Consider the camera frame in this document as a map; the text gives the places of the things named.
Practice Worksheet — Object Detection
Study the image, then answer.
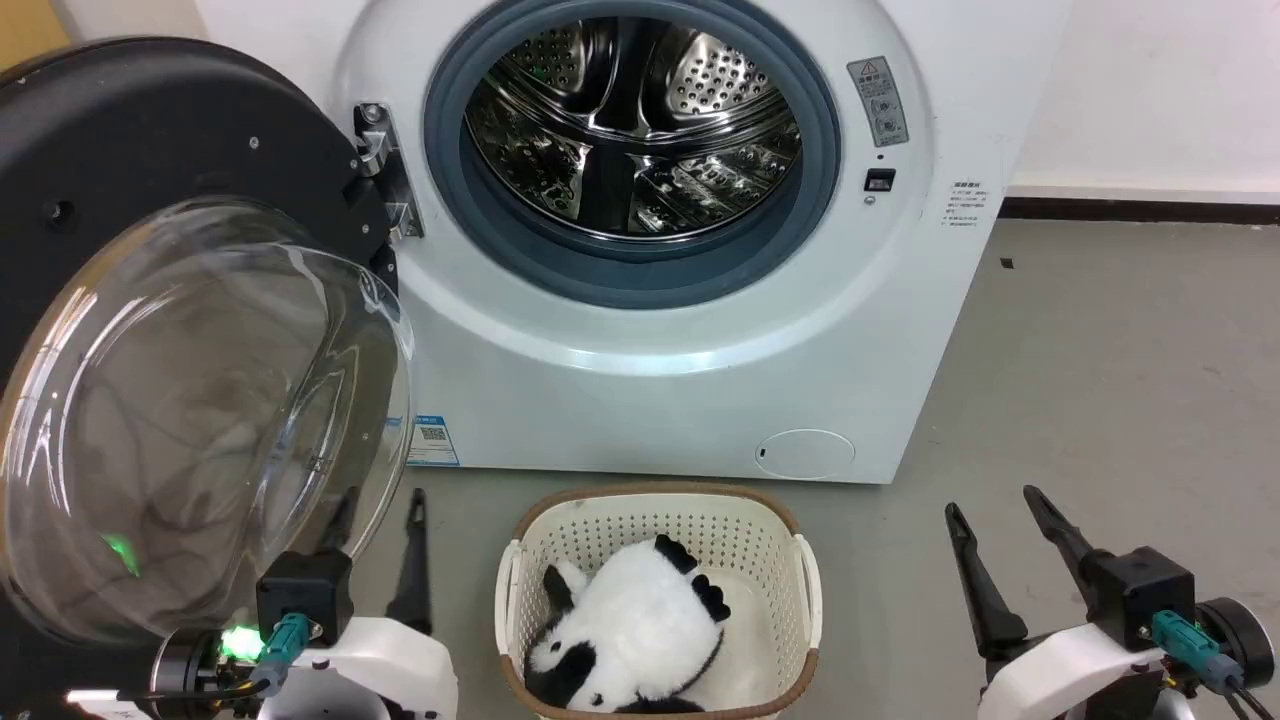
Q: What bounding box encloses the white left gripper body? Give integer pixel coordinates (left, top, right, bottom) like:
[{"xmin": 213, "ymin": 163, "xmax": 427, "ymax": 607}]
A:
[{"xmin": 260, "ymin": 617, "xmax": 459, "ymax": 720}]

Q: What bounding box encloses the teal plug right gripper cable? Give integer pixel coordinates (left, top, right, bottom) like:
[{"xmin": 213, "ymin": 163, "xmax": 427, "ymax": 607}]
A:
[{"xmin": 1150, "ymin": 611, "xmax": 1253, "ymax": 720}]

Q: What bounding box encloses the blue QR code sticker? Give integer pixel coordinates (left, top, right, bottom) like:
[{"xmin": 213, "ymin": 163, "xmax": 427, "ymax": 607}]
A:
[{"xmin": 405, "ymin": 415, "xmax": 461, "ymax": 468}]

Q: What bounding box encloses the black and white panda plush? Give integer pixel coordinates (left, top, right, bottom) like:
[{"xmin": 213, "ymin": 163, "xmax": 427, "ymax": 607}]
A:
[{"xmin": 523, "ymin": 535, "xmax": 732, "ymax": 714}]

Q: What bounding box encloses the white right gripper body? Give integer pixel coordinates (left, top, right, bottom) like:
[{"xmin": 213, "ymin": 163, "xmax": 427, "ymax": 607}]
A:
[{"xmin": 978, "ymin": 621, "xmax": 1167, "ymax": 720}]

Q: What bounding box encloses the cream plastic laundry basket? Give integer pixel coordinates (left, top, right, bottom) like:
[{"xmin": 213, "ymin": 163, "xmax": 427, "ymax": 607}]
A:
[{"xmin": 494, "ymin": 482, "xmax": 824, "ymax": 720}]

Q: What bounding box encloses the metal door hinge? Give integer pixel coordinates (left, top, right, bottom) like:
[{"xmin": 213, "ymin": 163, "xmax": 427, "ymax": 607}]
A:
[{"xmin": 352, "ymin": 102, "xmax": 426, "ymax": 241}]

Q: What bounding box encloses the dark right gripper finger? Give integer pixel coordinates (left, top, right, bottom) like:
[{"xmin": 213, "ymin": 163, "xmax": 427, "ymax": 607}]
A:
[
  {"xmin": 944, "ymin": 502, "xmax": 1029, "ymax": 662},
  {"xmin": 1023, "ymin": 485, "xmax": 1098, "ymax": 602}
]

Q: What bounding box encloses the grey warning sticker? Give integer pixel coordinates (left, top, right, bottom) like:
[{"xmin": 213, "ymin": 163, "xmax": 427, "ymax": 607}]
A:
[{"xmin": 847, "ymin": 56, "xmax": 911, "ymax": 149}]

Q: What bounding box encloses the small printed text label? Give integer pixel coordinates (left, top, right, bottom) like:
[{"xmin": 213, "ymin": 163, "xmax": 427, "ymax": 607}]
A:
[{"xmin": 944, "ymin": 180, "xmax": 992, "ymax": 230}]

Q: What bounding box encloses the stainless steel perforated drum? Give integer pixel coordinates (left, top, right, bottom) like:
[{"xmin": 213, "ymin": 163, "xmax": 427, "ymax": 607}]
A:
[{"xmin": 462, "ymin": 14, "xmax": 804, "ymax": 242}]

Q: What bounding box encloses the washer door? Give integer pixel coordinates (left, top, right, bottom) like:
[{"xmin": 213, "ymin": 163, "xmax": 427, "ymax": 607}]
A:
[{"xmin": 0, "ymin": 37, "xmax": 417, "ymax": 720}]

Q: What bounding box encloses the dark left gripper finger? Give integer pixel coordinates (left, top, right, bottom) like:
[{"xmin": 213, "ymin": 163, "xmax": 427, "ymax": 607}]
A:
[
  {"xmin": 387, "ymin": 488, "xmax": 434, "ymax": 636},
  {"xmin": 319, "ymin": 487, "xmax": 361, "ymax": 554}
]

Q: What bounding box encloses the teal plug gripper cable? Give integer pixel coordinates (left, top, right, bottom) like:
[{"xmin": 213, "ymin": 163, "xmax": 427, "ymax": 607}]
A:
[
  {"xmin": 1150, "ymin": 611, "xmax": 1253, "ymax": 720},
  {"xmin": 248, "ymin": 612, "xmax": 313, "ymax": 698}
]

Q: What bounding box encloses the white front-load washing machine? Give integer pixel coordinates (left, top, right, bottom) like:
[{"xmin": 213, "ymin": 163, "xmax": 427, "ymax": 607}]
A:
[{"xmin": 195, "ymin": 0, "xmax": 1076, "ymax": 486}]

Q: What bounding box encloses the oval white filter cover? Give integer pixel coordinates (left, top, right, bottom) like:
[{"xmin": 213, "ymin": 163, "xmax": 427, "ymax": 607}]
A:
[{"xmin": 755, "ymin": 429, "xmax": 857, "ymax": 480}]

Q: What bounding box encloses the teal plug left gripper cable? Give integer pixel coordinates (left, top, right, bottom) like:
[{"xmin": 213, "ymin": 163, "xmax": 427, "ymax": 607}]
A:
[{"xmin": 248, "ymin": 612, "xmax": 313, "ymax": 698}]

